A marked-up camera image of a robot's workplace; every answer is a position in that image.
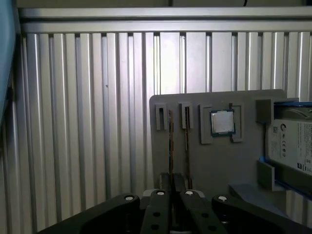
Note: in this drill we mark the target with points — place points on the silver CPU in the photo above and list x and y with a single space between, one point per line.
223 123

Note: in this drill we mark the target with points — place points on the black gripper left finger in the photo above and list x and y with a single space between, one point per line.
156 214

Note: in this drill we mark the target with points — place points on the grey parts rack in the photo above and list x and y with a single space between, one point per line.
219 165

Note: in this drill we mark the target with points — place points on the hard disk in blue carrier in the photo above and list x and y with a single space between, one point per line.
287 146

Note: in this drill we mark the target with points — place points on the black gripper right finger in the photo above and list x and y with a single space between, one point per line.
195 214

